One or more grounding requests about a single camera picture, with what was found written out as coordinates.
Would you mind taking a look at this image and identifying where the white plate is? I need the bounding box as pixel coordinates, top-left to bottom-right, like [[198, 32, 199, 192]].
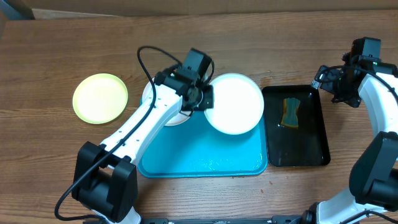
[[141, 83, 192, 126], [204, 73, 264, 135]]

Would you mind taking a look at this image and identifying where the green yellow sponge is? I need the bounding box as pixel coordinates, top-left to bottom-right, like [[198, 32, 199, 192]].
[[280, 98, 300, 129]]

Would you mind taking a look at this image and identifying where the yellow-green rimmed plate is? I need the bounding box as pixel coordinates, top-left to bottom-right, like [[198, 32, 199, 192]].
[[72, 73, 128, 124]]

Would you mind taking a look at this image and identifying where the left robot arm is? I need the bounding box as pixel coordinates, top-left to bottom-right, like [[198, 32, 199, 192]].
[[70, 78, 214, 223]]

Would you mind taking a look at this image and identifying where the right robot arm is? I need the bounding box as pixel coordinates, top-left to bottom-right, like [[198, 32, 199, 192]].
[[293, 60, 397, 223]]

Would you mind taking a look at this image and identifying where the teal plastic tray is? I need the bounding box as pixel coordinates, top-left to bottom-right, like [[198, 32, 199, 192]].
[[138, 112, 268, 178]]

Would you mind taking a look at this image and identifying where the black plastic tray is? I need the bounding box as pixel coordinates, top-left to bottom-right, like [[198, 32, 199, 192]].
[[262, 85, 331, 167]]

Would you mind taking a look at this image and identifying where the right black cable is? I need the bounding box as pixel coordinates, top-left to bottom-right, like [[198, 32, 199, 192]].
[[317, 63, 398, 106]]

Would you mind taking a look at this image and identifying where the black cable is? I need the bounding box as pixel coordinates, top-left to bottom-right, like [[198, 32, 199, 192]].
[[317, 63, 398, 106], [54, 45, 215, 222]]

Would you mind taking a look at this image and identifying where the left black cable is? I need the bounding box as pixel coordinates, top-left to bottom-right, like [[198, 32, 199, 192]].
[[54, 45, 215, 222]]

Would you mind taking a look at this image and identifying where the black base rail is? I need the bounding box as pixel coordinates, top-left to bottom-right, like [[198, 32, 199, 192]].
[[140, 215, 301, 224]]

